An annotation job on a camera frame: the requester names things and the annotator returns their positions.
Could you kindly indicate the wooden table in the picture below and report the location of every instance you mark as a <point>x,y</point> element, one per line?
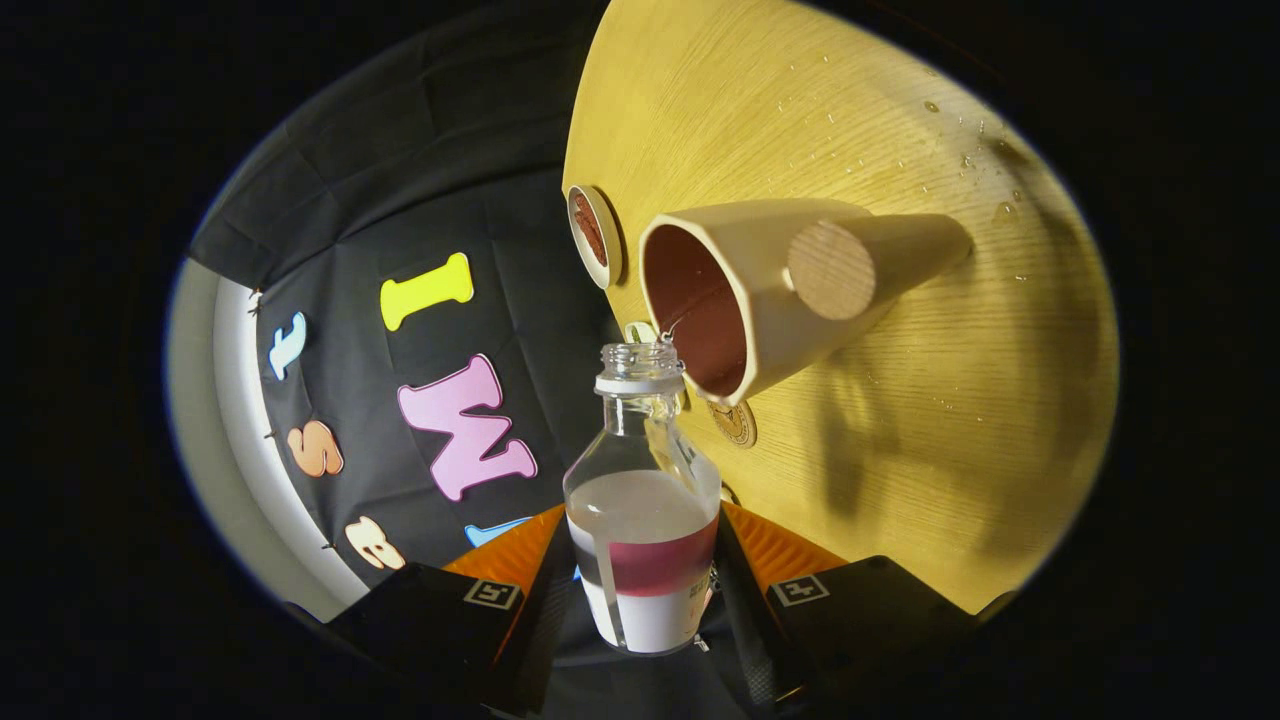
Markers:
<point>950,400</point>

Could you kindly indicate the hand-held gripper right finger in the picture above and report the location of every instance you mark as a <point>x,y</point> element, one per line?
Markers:
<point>750,630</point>

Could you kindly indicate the round cork coaster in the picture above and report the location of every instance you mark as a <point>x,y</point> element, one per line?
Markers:
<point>738,425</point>

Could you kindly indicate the red meat piece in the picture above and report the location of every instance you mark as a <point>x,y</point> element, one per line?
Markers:
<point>595,248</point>
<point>585,215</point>

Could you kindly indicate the white round plate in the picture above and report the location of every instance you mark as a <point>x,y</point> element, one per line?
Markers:
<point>610,240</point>

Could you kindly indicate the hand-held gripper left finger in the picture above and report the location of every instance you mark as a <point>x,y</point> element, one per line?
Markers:
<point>535,630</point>

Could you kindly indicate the clear juice bottle red label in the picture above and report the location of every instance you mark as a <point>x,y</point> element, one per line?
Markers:
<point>640,520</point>

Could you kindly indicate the black backdrop cloth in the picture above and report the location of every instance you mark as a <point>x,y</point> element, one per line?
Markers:
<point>400,180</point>

